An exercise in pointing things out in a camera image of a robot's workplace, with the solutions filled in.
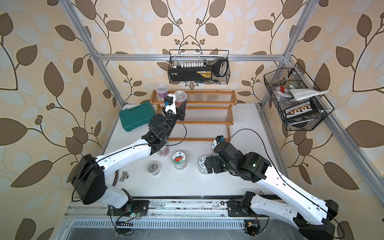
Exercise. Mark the black yellow tool case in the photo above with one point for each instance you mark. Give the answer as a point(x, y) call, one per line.
point(196, 74)

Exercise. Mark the small clear seed cup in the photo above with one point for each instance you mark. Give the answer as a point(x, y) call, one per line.
point(154, 168)

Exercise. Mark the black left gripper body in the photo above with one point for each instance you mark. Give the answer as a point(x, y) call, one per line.
point(171, 121)

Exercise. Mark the metal tee pipe fitting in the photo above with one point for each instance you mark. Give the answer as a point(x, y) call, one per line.
point(124, 176)

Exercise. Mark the green lid seed jar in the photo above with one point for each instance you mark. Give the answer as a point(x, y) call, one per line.
point(202, 167)

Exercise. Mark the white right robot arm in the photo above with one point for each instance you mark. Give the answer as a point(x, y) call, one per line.
point(310, 215)

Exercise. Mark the green plastic tool case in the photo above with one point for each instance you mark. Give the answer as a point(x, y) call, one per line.
point(137, 116)

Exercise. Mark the lidded seed jar by shelf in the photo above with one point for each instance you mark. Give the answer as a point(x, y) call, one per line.
point(214, 144)

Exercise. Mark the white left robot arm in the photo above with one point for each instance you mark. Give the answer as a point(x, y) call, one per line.
point(89, 179)

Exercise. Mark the orange black pliers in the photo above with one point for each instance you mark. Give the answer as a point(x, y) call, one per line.
point(116, 177)

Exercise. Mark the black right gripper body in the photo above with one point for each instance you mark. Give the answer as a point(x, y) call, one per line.
point(218, 164)

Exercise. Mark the wooden three-tier shelf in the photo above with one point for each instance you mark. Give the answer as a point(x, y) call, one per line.
point(208, 114)

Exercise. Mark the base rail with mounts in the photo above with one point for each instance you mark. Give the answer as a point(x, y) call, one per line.
point(165, 213)

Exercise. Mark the white paper bag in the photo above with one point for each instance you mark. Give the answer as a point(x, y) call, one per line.
point(303, 94)

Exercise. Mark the red label seed cup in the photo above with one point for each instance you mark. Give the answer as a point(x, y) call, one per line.
point(180, 97)

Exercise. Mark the aluminium frame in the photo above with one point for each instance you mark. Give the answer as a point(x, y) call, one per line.
point(317, 67)

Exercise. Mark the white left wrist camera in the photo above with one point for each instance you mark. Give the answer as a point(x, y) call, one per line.
point(170, 104)

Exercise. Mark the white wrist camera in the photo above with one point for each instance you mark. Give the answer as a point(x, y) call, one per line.
point(170, 104)
point(220, 139)

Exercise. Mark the flower lid seed jar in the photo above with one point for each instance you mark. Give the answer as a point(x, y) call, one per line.
point(164, 151)

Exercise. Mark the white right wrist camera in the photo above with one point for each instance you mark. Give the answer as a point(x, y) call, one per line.
point(220, 139)

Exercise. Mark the black wire basket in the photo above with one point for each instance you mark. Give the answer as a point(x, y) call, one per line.
point(279, 81)
point(199, 66)

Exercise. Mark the black saw handle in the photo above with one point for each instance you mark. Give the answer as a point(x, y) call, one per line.
point(220, 68)

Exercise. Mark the black wire basket back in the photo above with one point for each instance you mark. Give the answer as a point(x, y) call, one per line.
point(199, 66)

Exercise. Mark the black wire basket right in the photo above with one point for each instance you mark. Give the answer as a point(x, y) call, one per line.
point(279, 81)

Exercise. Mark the purple label seed cup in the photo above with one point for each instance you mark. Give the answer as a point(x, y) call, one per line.
point(162, 91)

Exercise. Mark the tomato lid seed jar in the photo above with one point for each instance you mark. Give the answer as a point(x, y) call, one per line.
point(179, 160)

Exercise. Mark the box of small bottles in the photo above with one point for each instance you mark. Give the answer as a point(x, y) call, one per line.
point(300, 110)

